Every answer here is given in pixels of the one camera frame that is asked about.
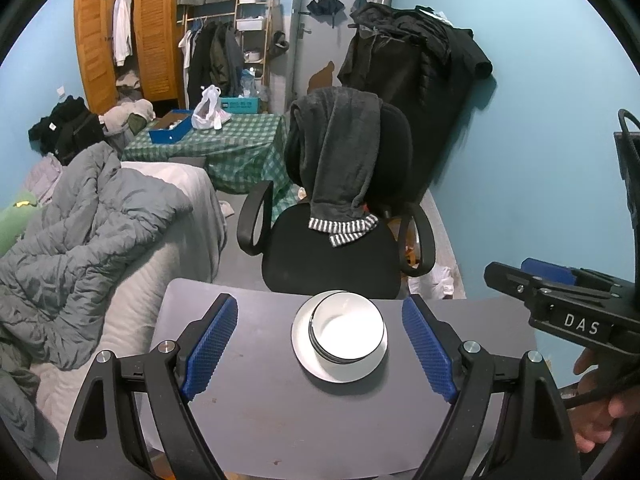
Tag blue cardboard box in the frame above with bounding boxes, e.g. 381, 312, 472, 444
149, 110, 192, 145

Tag grey door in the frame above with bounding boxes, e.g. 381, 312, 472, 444
285, 0, 392, 105

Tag clothes rack with coats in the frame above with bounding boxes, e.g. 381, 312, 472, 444
179, 16, 244, 110

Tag dark grey sweater striped cuffs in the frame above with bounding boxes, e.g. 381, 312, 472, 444
288, 87, 382, 248

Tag white shelf unit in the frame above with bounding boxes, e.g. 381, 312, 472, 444
234, 0, 271, 87

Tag teal plastic basket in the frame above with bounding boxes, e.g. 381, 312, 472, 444
220, 96, 260, 115

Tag black clothes pile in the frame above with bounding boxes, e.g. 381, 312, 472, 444
28, 96, 105, 166

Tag grey quilted duvet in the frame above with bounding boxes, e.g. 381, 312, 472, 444
0, 140, 196, 372

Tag green checkered tablecloth table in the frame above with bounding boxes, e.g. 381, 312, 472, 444
122, 114, 298, 217

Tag white plastic bag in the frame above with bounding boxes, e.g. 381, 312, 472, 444
191, 84, 232, 131

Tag black umbrella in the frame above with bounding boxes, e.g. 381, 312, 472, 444
306, 0, 345, 27

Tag black cable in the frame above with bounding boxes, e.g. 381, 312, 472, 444
560, 108, 640, 461

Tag pile of black jackets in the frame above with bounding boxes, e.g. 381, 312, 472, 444
337, 2, 492, 200

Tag black office chair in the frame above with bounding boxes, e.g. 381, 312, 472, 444
236, 88, 436, 299

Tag white ribbed bowl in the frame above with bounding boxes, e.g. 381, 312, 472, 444
308, 292, 385, 365

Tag right hand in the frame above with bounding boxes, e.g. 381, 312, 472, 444
568, 349, 639, 453

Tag green pillow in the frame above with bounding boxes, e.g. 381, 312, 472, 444
0, 191, 43, 256

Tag orange wooden wardrobe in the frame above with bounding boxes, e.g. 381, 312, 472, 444
74, 0, 186, 114

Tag white cloth on floor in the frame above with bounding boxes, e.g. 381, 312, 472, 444
407, 263, 454, 300

